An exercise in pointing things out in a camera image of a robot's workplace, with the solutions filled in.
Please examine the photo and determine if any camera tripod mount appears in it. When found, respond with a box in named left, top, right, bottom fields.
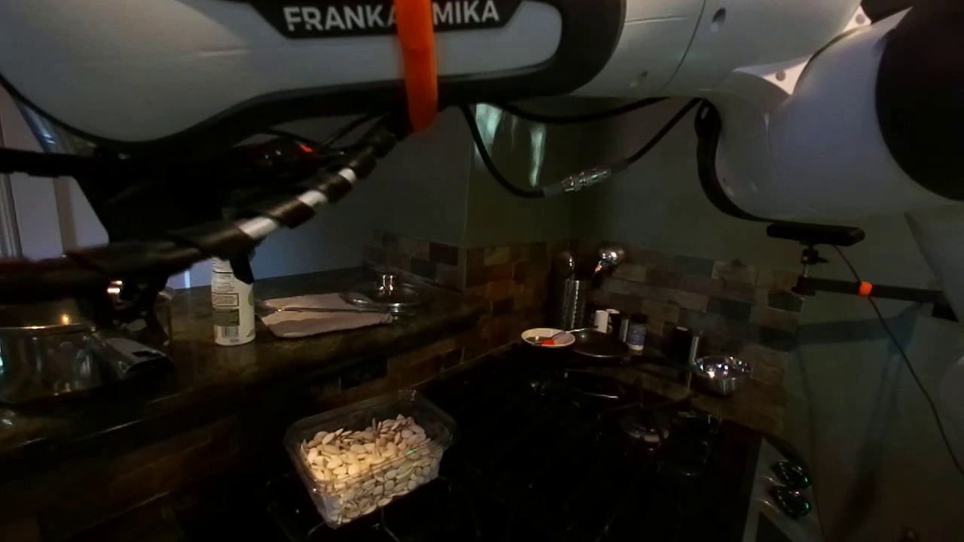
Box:
left=764, top=221, right=953, bottom=312

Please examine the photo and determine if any black gas stove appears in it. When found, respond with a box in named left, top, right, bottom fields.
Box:
left=267, top=354, right=822, bottom=542

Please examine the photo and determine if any clear tray of popcorn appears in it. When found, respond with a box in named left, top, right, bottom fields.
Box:
left=282, top=391, right=454, bottom=528

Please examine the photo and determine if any white bottle on counter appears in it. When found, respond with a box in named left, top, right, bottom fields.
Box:
left=211, top=258, right=255, bottom=347

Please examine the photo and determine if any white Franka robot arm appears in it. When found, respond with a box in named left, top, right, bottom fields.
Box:
left=0, top=0, right=964, bottom=300

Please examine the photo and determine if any small steel bowl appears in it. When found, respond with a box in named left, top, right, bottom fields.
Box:
left=696, top=355, right=746, bottom=398

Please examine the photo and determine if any folded cloth on counter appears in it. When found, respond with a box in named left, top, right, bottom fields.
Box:
left=261, top=293, right=392, bottom=340

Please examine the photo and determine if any white bowl with red food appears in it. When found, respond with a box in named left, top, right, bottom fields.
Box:
left=520, top=327, right=575, bottom=348

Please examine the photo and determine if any orange strap on arm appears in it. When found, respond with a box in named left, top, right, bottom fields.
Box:
left=392, top=0, right=442, bottom=133

